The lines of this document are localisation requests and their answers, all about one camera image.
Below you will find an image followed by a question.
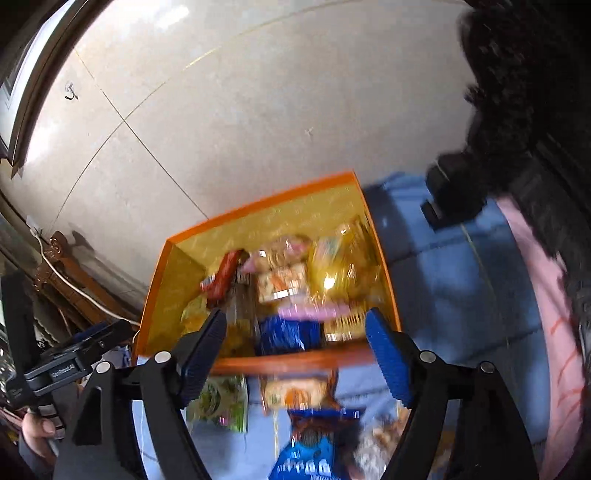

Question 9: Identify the yellow clear candy bag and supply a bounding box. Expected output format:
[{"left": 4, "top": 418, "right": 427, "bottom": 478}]
[{"left": 308, "top": 224, "right": 384, "bottom": 305}]

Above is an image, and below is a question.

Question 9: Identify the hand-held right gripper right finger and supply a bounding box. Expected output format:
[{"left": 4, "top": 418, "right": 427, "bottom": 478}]
[{"left": 365, "top": 307, "right": 541, "bottom": 480}]

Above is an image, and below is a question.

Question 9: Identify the orange edged biscuit packet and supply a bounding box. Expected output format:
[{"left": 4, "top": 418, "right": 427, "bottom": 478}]
[{"left": 256, "top": 263, "right": 310, "bottom": 303}]

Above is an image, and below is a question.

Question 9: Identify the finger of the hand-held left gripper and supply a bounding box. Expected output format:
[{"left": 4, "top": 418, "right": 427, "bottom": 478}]
[
  {"left": 51, "top": 322, "right": 114, "bottom": 358},
  {"left": 76, "top": 318, "right": 136, "bottom": 370}
]

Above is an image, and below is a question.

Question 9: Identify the carved brown wooden table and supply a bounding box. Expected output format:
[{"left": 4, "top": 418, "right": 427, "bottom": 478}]
[{"left": 28, "top": 231, "right": 141, "bottom": 333}]

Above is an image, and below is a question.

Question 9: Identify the tan wafer packet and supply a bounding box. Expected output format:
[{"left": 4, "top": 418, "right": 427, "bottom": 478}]
[{"left": 261, "top": 376, "right": 334, "bottom": 412}]

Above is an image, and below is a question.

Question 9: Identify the black carved wooden headboard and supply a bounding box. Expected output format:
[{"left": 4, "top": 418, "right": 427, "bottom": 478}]
[{"left": 508, "top": 0, "right": 591, "bottom": 370}]

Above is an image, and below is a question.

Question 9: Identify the person's left hand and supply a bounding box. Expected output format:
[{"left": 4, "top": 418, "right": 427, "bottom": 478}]
[{"left": 18, "top": 408, "right": 61, "bottom": 460}]

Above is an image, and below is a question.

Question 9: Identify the yellow snack packet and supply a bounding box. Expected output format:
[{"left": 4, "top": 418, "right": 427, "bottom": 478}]
[{"left": 323, "top": 305, "right": 370, "bottom": 343}]

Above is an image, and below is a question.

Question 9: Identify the pink bed sheet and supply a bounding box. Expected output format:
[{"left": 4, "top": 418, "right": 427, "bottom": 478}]
[{"left": 496, "top": 194, "right": 587, "bottom": 480}]

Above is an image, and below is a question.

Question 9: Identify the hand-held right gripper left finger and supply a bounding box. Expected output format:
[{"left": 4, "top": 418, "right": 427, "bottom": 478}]
[{"left": 53, "top": 308, "right": 228, "bottom": 480}]

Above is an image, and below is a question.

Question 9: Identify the red snack packet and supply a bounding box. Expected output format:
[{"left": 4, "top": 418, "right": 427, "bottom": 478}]
[{"left": 201, "top": 249, "right": 249, "bottom": 298}]

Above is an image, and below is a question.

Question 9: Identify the orange cardboard box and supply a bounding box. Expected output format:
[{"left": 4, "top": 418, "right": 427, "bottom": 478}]
[{"left": 131, "top": 171, "right": 402, "bottom": 377}]

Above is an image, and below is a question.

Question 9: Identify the green white snack packet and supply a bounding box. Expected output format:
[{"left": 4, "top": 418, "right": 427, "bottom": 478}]
[{"left": 187, "top": 375, "right": 250, "bottom": 433}]

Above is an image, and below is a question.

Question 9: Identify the blue quilted blanket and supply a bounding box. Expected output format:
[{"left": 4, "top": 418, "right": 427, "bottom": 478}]
[{"left": 115, "top": 173, "right": 555, "bottom": 480}]

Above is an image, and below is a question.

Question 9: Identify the dark window frame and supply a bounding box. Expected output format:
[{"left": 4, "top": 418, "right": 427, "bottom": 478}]
[{"left": 0, "top": 0, "right": 107, "bottom": 178}]

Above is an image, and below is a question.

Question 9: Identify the pink label cookie packet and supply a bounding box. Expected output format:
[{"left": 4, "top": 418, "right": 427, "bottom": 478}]
[{"left": 242, "top": 233, "right": 315, "bottom": 274}]

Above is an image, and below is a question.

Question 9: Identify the white cable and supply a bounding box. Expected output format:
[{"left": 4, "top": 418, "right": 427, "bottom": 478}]
[{"left": 28, "top": 222, "right": 139, "bottom": 326}]

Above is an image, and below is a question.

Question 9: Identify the pale yellow bun packet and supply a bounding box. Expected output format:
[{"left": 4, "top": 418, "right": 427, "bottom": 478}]
[{"left": 180, "top": 295, "right": 214, "bottom": 335}]

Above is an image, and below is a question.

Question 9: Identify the black carved furniture post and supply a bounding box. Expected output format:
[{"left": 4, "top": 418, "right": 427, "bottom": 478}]
[{"left": 422, "top": 9, "right": 541, "bottom": 232}]

